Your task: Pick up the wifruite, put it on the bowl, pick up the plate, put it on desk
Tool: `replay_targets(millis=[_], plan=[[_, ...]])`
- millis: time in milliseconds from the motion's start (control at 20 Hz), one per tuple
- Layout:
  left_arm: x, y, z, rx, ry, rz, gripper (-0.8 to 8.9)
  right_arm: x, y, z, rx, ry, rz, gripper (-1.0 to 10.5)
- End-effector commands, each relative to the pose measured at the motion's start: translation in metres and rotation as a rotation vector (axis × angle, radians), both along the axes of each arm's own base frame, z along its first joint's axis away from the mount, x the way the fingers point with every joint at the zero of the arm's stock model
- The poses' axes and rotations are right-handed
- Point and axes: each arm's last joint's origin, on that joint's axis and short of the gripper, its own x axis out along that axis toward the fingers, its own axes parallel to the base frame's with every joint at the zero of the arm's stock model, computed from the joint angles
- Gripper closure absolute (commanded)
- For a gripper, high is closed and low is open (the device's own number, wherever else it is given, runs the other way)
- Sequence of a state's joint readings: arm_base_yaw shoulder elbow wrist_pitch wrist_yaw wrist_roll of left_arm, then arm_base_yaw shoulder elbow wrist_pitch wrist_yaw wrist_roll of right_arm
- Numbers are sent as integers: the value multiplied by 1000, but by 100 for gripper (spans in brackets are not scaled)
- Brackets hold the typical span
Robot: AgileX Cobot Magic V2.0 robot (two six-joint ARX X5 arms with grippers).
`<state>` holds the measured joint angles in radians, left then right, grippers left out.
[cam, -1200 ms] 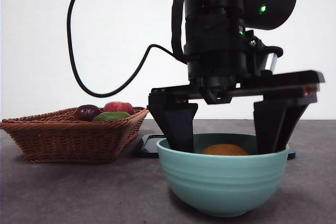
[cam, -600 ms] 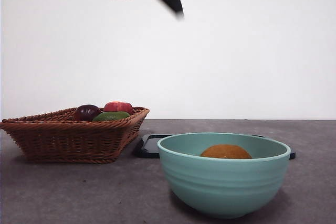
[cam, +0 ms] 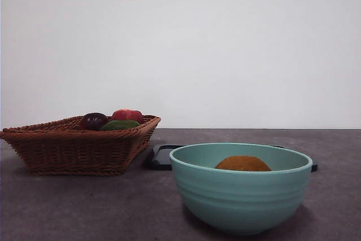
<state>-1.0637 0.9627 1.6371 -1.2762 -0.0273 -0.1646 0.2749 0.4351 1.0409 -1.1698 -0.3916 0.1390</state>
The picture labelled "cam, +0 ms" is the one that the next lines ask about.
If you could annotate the teal ribbed bowl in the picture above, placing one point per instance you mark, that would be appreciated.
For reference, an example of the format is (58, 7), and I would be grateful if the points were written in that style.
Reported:
(239, 198)

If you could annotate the brown wicker basket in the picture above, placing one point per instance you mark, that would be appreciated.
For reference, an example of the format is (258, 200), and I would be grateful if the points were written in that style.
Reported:
(70, 153)

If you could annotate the brown-yellow kiwi fruit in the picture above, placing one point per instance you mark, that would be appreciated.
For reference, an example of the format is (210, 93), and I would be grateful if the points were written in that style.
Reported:
(242, 163)

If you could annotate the dark green plastic tray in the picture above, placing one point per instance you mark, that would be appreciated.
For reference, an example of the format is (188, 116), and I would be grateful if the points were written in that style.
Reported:
(158, 159)

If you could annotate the red apple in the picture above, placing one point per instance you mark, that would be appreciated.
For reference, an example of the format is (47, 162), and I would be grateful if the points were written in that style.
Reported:
(127, 115)

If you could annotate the dark purple plum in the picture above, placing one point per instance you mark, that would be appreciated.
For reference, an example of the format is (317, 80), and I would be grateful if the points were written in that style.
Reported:
(93, 119)

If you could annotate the green avocado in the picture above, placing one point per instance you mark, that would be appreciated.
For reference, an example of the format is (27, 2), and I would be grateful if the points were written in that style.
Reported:
(121, 125)

